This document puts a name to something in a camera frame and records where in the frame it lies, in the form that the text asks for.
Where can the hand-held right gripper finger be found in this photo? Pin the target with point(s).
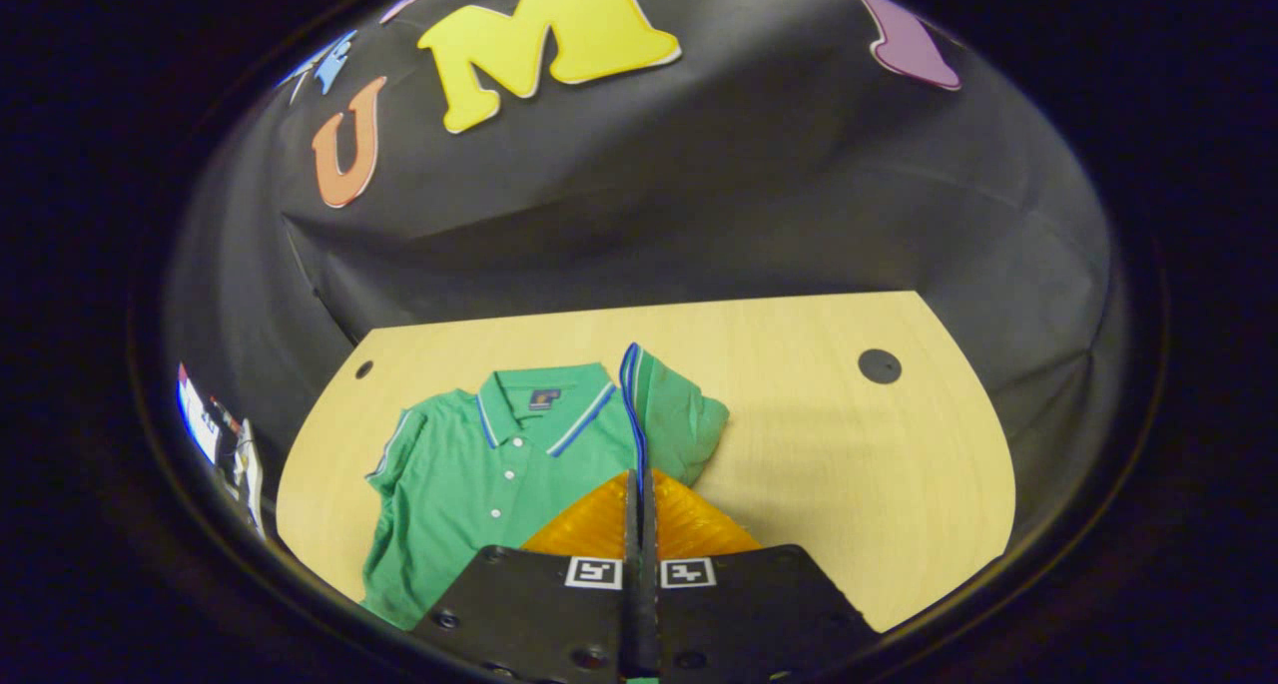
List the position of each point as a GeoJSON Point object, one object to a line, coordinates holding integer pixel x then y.
{"type": "Point", "coordinates": [632, 614]}
{"type": "Point", "coordinates": [649, 614]}

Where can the green T-shirt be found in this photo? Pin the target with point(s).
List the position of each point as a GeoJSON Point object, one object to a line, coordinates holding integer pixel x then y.
{"type": "Point", "coordinates": [469, 464]}

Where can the black backdrop cloth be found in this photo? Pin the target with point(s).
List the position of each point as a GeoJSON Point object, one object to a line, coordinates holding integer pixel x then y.
{"type": "Point", "coordinates": [749, 195]}

